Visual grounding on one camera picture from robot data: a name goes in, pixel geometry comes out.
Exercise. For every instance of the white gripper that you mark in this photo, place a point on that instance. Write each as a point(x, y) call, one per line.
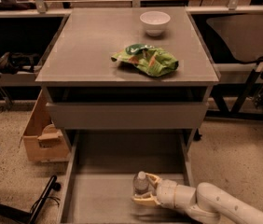
point(166, 191)

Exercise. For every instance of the clear plastic water bottle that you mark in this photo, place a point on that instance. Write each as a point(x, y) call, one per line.
point(140, 183)

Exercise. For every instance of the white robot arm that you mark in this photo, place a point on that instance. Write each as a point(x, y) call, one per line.
point(206, 203)

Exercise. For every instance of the open middle drawer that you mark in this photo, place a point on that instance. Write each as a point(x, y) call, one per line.
point(98, 186)

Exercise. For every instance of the closed top drawer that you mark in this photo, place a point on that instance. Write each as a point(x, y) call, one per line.
point(126, 116)

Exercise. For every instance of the grey drawer cabinet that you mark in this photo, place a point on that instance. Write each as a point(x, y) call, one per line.
point(79, 69)

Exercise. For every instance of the cardboard box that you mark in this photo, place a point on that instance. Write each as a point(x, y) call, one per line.
point(42, 140)

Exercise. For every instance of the green chip bag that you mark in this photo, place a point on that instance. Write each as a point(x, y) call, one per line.
point(153, 61)

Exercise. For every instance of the white ceramic bowl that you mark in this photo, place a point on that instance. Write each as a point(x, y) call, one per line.
point(155, 22)

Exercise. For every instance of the black headphones on shelf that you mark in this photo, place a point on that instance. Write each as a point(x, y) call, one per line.
point(14, 62)

